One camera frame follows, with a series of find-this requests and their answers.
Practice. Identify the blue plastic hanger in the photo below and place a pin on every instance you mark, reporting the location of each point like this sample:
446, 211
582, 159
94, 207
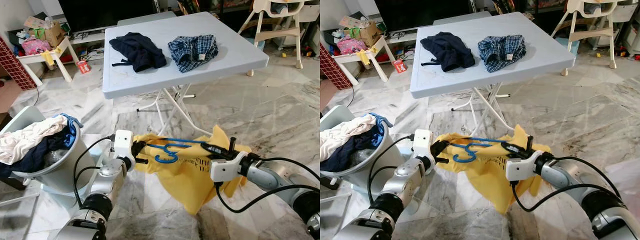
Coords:
462, 160
165, 161

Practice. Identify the yellow printed t-shirt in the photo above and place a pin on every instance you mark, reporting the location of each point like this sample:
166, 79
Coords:
492, 180
185, 180

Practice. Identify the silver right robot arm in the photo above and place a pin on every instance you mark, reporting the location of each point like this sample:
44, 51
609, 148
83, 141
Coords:
270, 175
565, 175

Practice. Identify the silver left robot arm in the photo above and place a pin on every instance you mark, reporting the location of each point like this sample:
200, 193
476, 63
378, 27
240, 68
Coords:
107, 180
400, 182

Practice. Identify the bright blue laundry cloth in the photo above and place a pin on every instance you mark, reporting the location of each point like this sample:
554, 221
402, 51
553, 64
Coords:
382, 127
74, 127

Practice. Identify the grey laundry basket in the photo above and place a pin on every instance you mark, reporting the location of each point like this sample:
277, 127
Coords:
350, 180
55, 180

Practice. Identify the dark navy laundry garment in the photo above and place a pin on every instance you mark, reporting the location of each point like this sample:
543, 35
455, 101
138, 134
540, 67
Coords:
35, 157
345, 155

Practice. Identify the blue plaid shorts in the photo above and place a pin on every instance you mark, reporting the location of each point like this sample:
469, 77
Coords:
502, 50
192, 50

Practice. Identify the white television stand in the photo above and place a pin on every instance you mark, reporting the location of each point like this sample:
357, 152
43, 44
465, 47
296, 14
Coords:
95, 36
410, 34

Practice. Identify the small white side table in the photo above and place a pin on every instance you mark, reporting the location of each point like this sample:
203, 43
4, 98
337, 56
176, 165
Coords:
64, 45
377, 47

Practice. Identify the small yellow cloth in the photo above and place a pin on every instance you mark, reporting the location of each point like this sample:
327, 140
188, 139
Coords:
48, 57
365, 56

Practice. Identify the small grey plastic table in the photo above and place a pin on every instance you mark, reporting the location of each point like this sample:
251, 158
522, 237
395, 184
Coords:
145, 19
460, 19

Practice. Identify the brown cardboard box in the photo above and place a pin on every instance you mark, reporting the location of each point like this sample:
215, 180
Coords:
54, 35
369, 34

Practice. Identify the black television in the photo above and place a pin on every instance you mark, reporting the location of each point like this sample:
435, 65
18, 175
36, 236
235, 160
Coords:
420, 12
105, 12

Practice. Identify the red brick pillar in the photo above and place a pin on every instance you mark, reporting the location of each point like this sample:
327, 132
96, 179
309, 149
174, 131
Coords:
15, 65
330, 70

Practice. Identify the pink patterned bag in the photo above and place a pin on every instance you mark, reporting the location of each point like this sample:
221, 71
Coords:
351, 45
35, 46

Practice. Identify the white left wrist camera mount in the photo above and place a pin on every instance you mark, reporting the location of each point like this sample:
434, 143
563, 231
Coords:
122, 142
423, 142

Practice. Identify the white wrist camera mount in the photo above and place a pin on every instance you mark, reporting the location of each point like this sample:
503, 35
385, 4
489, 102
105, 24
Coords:
423, 142
122, 142
225, 170
520, 169

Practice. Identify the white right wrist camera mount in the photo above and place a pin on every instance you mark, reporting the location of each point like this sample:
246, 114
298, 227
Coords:
225, 170
520, 169

